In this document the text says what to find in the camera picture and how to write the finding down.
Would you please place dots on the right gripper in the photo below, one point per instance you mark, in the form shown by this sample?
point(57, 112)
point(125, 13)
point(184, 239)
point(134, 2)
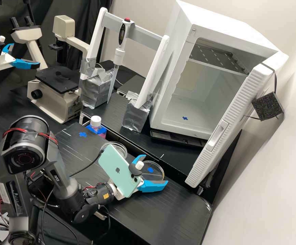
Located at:
point(117, 192)

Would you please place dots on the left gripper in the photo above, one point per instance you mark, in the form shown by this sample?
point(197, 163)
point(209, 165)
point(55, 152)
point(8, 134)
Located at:
point(1, 60)

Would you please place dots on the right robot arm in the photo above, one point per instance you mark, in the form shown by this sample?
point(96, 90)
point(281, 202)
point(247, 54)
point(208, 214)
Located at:
point(28, 153)

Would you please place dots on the petri dish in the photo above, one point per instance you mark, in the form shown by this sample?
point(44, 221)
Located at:
point(155, 175)
point(120, 149)

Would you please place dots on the left phone holder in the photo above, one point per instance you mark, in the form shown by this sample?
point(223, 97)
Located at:
point(1, 38)

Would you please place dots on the black platform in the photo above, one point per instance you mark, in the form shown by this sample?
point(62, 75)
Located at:
point(158, 217)
point(117, 112)
point(133, 85)

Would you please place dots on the cream microscope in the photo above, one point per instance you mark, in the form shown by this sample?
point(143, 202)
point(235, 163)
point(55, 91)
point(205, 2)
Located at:
point(56, 102)

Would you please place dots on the small bottle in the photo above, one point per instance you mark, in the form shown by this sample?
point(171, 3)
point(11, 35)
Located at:
point(95, 122)

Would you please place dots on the incubator door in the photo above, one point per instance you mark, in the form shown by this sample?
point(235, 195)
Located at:
point(229, 132)

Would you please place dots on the pipette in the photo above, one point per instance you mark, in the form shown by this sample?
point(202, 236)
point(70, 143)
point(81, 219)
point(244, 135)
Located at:
point(119, 54)

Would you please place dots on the white pipette stand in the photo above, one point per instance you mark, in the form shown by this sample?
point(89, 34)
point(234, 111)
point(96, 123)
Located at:
point(144, 34)

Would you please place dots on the white incubator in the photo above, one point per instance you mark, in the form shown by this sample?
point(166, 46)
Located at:
point(183, 38)

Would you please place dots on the right wrist camera phone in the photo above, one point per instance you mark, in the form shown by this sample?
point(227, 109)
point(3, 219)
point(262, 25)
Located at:
point(118, 168)

